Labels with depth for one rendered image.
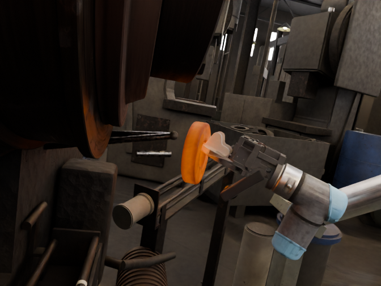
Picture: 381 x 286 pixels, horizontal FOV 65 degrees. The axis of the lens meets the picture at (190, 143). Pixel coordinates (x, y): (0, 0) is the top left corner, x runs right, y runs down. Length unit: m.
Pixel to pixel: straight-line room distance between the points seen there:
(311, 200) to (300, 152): 2.18
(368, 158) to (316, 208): 2.98
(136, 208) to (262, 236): 0.57
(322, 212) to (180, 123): 2.40
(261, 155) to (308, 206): 0.15
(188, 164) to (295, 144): 2.19
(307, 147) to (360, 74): 1.40
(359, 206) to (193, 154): 0.42
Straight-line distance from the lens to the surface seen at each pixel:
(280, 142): 2.69
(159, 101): 3.02
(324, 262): 1.70
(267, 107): 4.25
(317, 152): 3.03
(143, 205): 0.73
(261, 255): 1.18
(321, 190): 0.71
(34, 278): 0.46
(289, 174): 0.70
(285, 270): 1.32
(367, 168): 3.68
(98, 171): 0.58
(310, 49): 4.01
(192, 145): 0.67
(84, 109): 0.19
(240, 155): 0.69
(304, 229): 0.73
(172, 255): 0.81
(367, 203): 0.84
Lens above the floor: 0.96
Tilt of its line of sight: 9 degrees down
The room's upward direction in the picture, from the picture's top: 10 degrees clockwise
